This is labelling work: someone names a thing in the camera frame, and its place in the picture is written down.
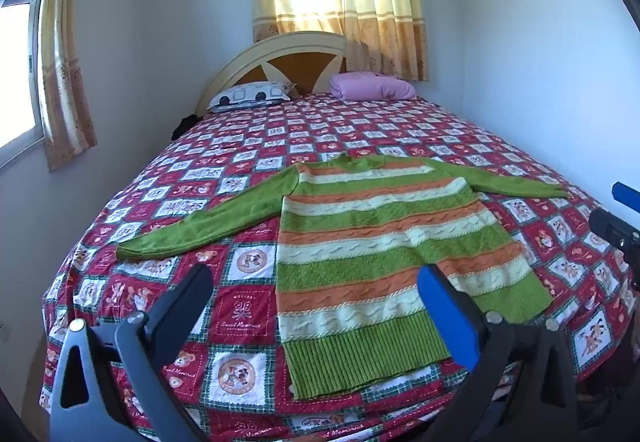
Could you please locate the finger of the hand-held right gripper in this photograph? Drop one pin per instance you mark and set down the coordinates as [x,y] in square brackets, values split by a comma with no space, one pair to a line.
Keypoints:
[627,194]
[612,227]

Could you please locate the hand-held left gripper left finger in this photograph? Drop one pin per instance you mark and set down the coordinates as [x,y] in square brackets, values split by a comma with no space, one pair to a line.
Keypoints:
[186,291]

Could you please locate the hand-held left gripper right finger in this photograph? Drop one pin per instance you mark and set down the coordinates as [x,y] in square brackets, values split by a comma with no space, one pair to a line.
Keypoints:
[450,317]

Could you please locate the green orange striped knit sweater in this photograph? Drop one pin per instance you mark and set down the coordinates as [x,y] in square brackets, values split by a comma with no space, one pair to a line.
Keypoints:
[360,242]

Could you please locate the red printed bed cover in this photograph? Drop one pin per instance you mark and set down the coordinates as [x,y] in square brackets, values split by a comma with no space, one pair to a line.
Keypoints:
[235,282]

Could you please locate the dark cloth beside bed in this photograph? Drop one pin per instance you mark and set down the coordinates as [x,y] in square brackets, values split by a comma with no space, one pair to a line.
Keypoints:
[184,123]

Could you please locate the white patterned pillow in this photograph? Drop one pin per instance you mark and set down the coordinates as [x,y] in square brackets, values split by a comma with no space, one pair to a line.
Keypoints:
[250,95]

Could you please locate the pink pillow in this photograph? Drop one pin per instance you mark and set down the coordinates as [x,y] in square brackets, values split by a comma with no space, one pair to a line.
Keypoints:
[372,86]

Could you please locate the cream wooden headboard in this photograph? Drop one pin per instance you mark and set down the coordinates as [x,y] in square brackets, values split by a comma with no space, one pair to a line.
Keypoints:
[295,60]

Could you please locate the narrow yellow patterned curtain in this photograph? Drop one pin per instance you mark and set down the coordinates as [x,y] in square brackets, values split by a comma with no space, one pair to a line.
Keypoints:
[65,52]

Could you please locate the window with metal frame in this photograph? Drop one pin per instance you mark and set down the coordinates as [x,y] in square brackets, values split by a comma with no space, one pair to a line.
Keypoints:
[20,62]

